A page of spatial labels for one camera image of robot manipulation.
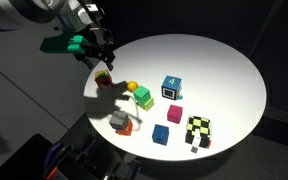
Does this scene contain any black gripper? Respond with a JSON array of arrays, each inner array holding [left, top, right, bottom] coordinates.
[[78, 19, 116, 72]]

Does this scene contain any lime green toy block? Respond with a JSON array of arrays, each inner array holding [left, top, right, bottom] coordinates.
[[136, 97, 155, 112]]

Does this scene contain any orange toy block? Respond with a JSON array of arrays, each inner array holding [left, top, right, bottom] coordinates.
[[115, 119, 134, 137]]

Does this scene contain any magenta toy block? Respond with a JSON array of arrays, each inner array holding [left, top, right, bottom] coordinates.
[[166, 104, 184, 125]]

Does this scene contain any blue toy block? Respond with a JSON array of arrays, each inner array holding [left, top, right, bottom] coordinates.
[[151, 123, 170, 146]]

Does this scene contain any red orange soft number cube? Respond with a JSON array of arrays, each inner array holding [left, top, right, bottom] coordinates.
[[94, 69, 113, 90]]

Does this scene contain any yellow orange ball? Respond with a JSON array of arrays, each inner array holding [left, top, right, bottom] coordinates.
[[126, 80, 139, 93]]

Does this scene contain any blue soft number cube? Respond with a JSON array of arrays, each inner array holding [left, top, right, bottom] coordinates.
[[160, 75, 184, 101]]

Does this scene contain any black metal fixture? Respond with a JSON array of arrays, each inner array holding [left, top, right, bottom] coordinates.
[[67, 133, 142, 180]]

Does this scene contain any blue orange bar clamp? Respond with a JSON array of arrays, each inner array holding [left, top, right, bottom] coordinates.
[[40, 139, 73, 180]]

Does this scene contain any black lime checkered soft cube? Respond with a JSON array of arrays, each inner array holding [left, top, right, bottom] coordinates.
[[184, 115, 213, 154]]

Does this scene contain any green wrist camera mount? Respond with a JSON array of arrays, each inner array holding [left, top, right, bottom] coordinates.
[[39, 34, 89, 55]]

